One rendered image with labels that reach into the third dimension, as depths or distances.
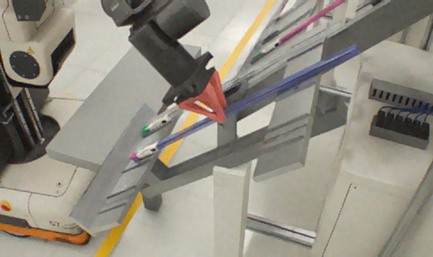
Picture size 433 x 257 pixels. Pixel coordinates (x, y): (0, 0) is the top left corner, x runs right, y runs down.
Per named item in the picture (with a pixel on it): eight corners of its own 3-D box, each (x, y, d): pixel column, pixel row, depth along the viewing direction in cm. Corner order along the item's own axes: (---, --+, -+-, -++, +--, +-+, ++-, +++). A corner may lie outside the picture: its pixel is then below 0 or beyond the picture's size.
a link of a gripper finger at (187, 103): (245, 95, 69) (211, 54, 65) (235, 122, 64) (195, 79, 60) (217, 110, 73) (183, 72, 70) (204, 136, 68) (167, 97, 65)
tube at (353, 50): (135, 161, 83) (130, 158, 83) (137, 157, 84) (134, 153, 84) (359, 54, 52) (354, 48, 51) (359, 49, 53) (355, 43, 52)
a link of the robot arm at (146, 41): (130, 25, 64) (117, 40, 59) (160, 0, 60) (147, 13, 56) (159, 55, 66) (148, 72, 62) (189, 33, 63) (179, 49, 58)
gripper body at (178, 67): (217, 57, 67) (187, 24, 64) (195, 95, 60) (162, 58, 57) (190, 74, 71) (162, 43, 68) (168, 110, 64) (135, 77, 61)
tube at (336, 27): (146, 134, 92) (143, 130, 92) (148, 129, 93) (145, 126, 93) (343, 29, 61) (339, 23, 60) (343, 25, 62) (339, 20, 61)
